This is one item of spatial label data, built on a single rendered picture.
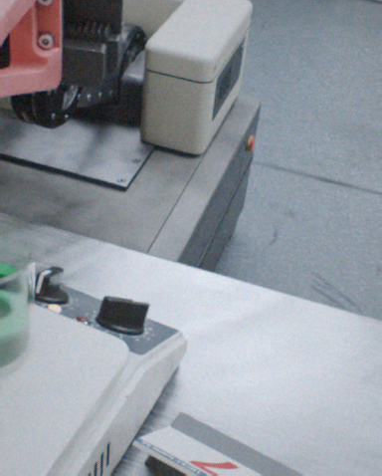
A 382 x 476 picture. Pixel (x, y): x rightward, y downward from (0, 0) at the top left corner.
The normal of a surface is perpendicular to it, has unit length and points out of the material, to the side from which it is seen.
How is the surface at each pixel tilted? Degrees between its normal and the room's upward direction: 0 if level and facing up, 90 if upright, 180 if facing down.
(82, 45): 1
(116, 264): 0
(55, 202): 0
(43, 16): 90
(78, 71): 90
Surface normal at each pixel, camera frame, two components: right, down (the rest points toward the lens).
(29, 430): 0.09, -0.79
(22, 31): -0.06, 0.61
